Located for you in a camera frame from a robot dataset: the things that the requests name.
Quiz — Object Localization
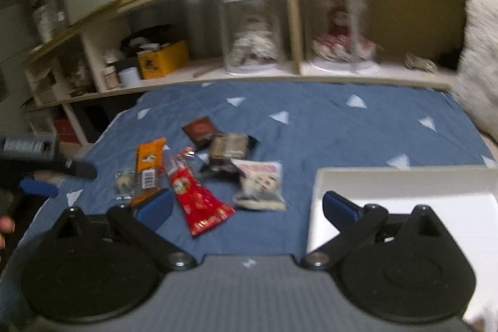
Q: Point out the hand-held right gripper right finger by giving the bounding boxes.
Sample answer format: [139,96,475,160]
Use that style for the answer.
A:
[303,191,444,272]

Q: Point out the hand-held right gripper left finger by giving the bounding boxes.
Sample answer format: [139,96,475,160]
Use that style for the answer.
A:
[58,189,196,272]

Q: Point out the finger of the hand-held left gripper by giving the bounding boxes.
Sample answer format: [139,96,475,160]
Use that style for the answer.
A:
[52,157,98,180]
[19,177,59,197]

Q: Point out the red snack packet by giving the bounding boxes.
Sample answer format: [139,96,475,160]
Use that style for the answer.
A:
[165,147,236,237]

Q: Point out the small green clear packet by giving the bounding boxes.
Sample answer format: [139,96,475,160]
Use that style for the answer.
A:
[115,169,138,200]

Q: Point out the orange snack packet with barcode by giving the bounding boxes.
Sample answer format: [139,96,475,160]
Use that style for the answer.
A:
[128,138,168,206]

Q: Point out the white cardboard box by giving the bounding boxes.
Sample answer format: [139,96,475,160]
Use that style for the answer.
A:
[305,166,498,325]

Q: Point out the white face-print snack packet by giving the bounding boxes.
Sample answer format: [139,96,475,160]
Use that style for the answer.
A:
[231,159,286,211]

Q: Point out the brown square snack packet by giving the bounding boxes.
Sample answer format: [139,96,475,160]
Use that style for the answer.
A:
[182,116,222,150]

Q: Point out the dark clear-wrapped snack packet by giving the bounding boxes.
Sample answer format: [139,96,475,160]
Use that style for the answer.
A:
[200,133,259,177]

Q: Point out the person's left hand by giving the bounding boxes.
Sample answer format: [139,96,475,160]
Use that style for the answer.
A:
[0,217,16,251]

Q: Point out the red box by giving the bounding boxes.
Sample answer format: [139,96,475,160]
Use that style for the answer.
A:
[52,116,84,144]

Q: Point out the small open cardboard box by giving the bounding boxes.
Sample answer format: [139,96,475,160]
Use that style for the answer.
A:
[33,69,59,103]

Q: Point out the blue triangle-print blanket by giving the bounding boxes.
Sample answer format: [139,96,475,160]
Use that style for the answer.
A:
[8,81,498,278]

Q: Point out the brown decorative figure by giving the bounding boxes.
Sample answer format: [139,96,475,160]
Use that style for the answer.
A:
[66,56,96,93]

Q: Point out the small beige jar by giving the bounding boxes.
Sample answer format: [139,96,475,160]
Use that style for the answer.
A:
[102,67,119,91]

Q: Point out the white paper cup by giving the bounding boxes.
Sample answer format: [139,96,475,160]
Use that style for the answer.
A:
[118,68,141,88]

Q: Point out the dark tissue box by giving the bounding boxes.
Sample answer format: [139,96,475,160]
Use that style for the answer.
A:
[105,50,141,74]

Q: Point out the glass jar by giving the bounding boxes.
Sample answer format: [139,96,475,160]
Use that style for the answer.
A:
[33,3,55,43]
[54,0,71,29]

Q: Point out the yellow cardboard box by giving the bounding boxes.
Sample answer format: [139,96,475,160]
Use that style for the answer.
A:
[137,41,190,80]

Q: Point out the black bag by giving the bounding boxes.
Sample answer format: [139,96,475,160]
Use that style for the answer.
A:
[120,25,174,53]

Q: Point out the silver beaded ornament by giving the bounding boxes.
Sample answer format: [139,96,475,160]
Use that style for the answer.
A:
[405,53,436,71]

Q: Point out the pink dress doll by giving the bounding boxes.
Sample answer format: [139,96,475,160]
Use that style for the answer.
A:
[313,5,376,62]

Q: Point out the white dress doll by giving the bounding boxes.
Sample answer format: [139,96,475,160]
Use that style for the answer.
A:
[229,15,279,66]

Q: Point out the wooden shelf unit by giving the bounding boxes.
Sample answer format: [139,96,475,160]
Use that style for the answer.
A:
[23,0,471,115]

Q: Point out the fluffy white pillow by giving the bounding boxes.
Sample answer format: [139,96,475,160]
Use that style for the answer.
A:
[451,0,498,144]

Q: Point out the doll in clear case left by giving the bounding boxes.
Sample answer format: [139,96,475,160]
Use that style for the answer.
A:
[220,0,286,76]

